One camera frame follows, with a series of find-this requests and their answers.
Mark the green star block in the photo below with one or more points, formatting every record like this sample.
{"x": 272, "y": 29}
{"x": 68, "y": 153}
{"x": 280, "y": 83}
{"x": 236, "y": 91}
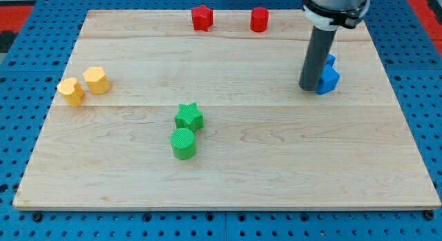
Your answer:
{"x": 190, "y": 117}

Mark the green cylinder block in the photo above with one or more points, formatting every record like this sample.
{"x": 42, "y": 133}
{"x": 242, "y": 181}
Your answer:
{"x": 183, "y": 143}

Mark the wooden board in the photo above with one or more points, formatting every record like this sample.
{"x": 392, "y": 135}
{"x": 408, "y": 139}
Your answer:
{"x": 266, "y": 144}

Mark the red star block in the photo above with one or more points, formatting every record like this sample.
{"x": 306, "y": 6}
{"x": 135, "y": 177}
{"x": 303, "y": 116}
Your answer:
{"x": 202, "y": 18}

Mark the red cylinder block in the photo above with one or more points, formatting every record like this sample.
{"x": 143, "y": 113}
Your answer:
{"x": 259, "y": 19}

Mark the blue block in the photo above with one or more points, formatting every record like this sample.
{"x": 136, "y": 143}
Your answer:
{"x": 329, "y": 77}

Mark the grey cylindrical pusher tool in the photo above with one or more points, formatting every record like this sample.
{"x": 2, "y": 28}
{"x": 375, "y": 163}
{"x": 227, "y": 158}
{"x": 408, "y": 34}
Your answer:
{"x": 315, "y": 59}

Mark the yellow hexagon block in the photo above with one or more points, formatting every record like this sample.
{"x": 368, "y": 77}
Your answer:
{"x": 96, "y": 79}

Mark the yellow heart block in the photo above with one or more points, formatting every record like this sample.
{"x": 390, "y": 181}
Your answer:
{"x": 71, "y": 90}

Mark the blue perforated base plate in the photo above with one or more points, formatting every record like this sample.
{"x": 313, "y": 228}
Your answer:
{"x": 36, "y": 61}

